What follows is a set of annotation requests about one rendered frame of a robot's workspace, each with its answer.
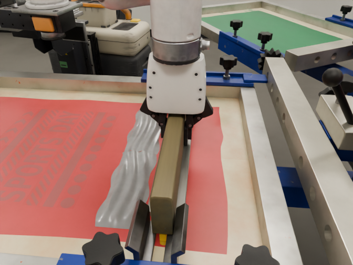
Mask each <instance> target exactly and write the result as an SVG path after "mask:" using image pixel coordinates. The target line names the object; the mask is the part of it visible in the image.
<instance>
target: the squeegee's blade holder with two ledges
mask: <svg viewBox="0 0 353 265"><path fill-rule="evenodd" d="M190 150H191V140H188V145H187V146H185V145H184V147H183V155H182V164H181V172H180V181H179V190H178V198H177V203H176V208H177V207H179V206H180V205H182V204H184V203H186V192H187V185H188V173H189V161H190ZM148 205H149V210H150V198H149V202H148ZM150 216H151V211H150Z"/></svg>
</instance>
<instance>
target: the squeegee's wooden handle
mask: <svg viewBox="0 0 353 265"><path fill-rule="evenodd" d="M185 121H186V115H185V114H168V119H167V124H166V127H165V132H164V136H163V141H162V145H161V150H160V154H159V159H158V164H157V168H156V172H155V177H154V181H153V186H152V190H151V195H150V211H151V223H152V232H153V233H159V234H166V235H173V231H174V222H175V212H176V207H177V198H178V190H179V181H180V172H181V164H182V155H183V147H184V124H185Z"/></svg>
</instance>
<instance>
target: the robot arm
mask: <svg viewBox="0 0 353 265"><path fill-rule="evenodd" d="M98 2H99V3H100V4H101V5H102V6H104V7H105V8H107V9H110V10H121V9H128V8H134V7H140V6H149V5H150V13H151V33H152V52H151V53H150V54H149V60H148V69H147V96H146V98H145V99H144V101H143V103H142V105H141V107H140V111H141V112H143V113H145V114H147V115H150V116H151V117H152V118H153V119H154V120H155V121H156V122H157V123H158V125H159V126H160V127H161V138H163V136H164V132H165V127H166V124H167V113H168V114H185V115H186V121H185V124H184V145H185V146H187V145H188V140H191V139H192V128H193V126H194V125H195V124H196V123H198V122H199V121H200V120H201V119H202V118H205V117H208V116H210V115H212V114H213V108H212V106H211V104H210V102H209V100H208V99H207V97H206V65H205V57H204V54H203V53H202V50H209V48H210V41H205V40H202V37H201V20H202V0H98ZM67 5H69V0H29V1H27V2H26V3H25V6H26V7H27V8H29V9H55V8H61V7H65V6H67Z"/></svg>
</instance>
